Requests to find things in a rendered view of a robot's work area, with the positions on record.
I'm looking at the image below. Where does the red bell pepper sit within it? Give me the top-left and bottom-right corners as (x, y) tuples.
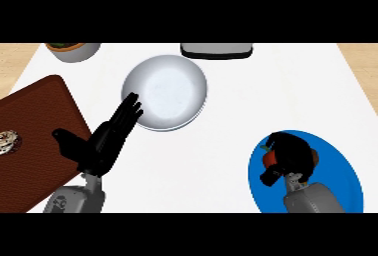
(260, 145), (320, 172)

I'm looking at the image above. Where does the grey plant pot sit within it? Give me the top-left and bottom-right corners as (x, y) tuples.
(44, 42), (102, 64)

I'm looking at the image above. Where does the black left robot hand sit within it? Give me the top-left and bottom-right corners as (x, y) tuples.
(50, 92), (145, 178)

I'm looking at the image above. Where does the grey and black appliance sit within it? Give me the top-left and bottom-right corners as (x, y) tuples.
(179, 42), (255, 61)

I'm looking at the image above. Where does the chocolate frosted cupcake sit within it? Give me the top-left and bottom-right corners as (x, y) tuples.
(0, 129), (24, 156)

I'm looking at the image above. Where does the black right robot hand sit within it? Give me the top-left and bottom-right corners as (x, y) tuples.
(258, 131), (316, 188)

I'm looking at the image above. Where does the white bowl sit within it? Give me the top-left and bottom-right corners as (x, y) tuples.
(121, 54), (208, 132)

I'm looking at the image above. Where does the blue plate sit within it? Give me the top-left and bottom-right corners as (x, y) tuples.
(247, 129), (365, 214)

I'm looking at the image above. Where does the brown placemat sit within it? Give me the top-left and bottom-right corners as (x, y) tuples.
(0, 74), (95, 214)

